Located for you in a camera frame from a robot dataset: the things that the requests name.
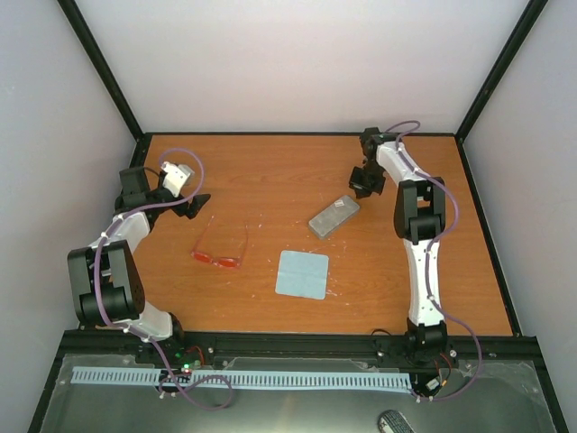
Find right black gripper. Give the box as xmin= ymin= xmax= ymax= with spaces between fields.
xmin=348 ymin=161 xmax=384 ymax=199

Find grey glasses case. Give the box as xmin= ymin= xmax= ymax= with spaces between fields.
xmin=308 ymin=195 xmax=360 ymax=240

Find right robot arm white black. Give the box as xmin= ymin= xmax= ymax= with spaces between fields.
xmin=349 ymin=127 xmax=447 ymax=362

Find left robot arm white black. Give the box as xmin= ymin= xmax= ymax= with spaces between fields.
xmin=67 ymin=161 xmax=211 ymax=364

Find red sunglasses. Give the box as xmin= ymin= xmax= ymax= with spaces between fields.
xmin=190 ymin=216 xmax=249 ymax=270

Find light blue cleaning cloth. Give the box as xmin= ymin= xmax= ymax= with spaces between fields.
xmin=275 ymin=250 xmax=329 ymax=300

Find left controller board with LED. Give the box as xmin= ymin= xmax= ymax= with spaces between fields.
xmin=174 ymin=345 xmax=206 ymax=373

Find black white oval object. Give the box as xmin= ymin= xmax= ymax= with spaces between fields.
xmin=377 ymin=410 xmax=415 ymax=433

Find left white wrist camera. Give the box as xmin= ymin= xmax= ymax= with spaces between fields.
xmin=160 ymin=161 xmax=195 ymax=198

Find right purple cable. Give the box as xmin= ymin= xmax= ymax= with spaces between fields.
xmin=382 ymin=120 xmax=483 ymax=402

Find purple cable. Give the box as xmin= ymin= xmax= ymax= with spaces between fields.
xmin=382 ymin=120 xmax=483 ymax=402
xmin=92 ymin=147 xmax=235 ymax=411

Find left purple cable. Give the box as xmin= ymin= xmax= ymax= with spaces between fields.
xmin=92 ymin=147 xmax=235 ymax=411

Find black aluminium frame rail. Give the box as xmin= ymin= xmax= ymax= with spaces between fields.
xmin=57 ymin=329 xmax=541 ymax=369

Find right connector with wires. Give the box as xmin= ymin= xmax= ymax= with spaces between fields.
xmin=426 ymin=353 xmax=453 ymax=393

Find light blue slotted cable duct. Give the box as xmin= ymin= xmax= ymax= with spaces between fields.
xmin=69 ymin=366 xmax=412 ymax=393

